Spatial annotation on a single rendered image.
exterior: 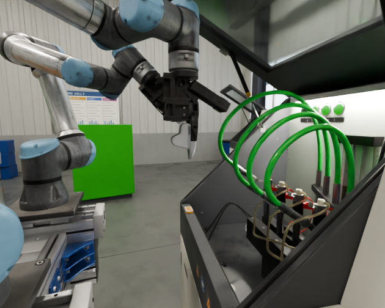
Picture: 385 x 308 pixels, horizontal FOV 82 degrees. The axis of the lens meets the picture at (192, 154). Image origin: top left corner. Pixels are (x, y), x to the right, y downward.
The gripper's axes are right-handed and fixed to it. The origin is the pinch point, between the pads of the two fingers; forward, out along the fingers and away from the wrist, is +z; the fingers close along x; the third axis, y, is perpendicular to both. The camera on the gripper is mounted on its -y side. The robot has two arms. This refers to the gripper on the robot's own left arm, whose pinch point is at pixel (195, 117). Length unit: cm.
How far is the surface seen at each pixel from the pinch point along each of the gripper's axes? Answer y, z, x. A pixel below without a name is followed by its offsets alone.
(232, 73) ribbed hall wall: -314, -155, -676
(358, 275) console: 3, 48, 28
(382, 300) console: 4, 50, 32
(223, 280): 25.1, 36.9, 15.0
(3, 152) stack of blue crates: 310, -330, -429
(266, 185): 2.7, 26.0, 21.6
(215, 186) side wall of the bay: 10.2, 24.1, -36.1
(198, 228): 25.6, 28.4, -10.6
